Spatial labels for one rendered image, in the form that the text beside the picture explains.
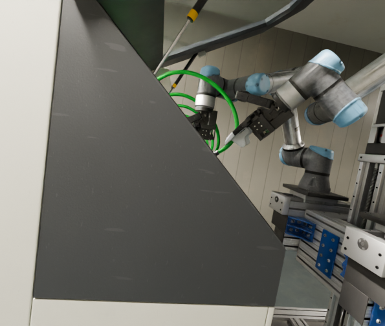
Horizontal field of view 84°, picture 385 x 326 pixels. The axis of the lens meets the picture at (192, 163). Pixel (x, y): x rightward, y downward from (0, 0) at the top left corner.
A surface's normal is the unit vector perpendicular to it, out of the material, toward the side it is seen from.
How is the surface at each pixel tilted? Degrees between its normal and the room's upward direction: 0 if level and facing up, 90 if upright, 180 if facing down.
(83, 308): 90
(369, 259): 90
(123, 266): 90
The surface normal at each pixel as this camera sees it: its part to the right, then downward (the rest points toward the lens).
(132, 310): 0.15, 0.11
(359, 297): -0.98, -0.15
